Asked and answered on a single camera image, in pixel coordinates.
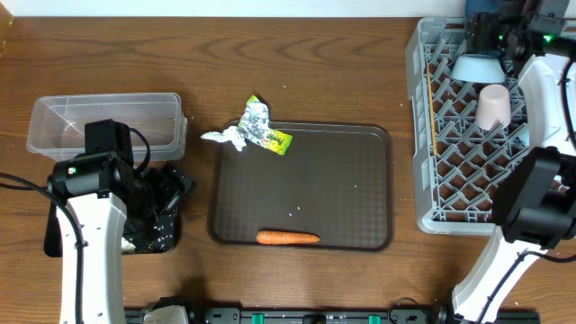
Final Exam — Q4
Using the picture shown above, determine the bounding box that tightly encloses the white rice pile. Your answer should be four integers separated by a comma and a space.
121, 215, 175, 253

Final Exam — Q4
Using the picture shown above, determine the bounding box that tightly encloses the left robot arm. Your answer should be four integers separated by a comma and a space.
1, 152, 194, 323

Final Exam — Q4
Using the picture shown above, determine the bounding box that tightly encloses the clear plastic bin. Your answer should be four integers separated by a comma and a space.
27, 93, 188, 162

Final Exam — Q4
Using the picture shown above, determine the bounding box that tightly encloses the light blue cup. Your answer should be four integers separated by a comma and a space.
517, 125, 530, 147

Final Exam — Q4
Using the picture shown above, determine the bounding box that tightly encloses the wooden chopstick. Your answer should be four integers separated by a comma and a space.
426, 62, 437, 157

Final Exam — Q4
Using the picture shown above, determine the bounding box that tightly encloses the white pink cup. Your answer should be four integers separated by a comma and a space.
475, 84, 511, 131

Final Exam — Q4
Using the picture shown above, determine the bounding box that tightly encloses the orange carrot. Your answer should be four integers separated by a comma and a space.
256, 230, 320, 245

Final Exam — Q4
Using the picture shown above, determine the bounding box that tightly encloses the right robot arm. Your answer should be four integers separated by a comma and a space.
448, 8, 575, 323

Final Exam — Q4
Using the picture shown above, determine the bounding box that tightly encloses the foil wrapper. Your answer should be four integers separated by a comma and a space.
238, 95, 293, 156

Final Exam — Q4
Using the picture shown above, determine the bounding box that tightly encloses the dark brown serving tray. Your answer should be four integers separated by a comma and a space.
208, 121, 394, 252

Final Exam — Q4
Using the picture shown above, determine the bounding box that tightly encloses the black waste tray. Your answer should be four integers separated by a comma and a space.
43, 167, 182, 258

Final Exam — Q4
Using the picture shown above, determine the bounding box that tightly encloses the light blue small bowl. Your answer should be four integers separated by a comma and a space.
451, 54, 506, 84

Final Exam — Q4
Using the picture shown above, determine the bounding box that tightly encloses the dark blue plate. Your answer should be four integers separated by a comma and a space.
464, 0, 502, 20

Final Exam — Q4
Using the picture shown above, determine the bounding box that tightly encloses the grey dishwasher rack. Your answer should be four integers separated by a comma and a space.
404, 16, 576, 239

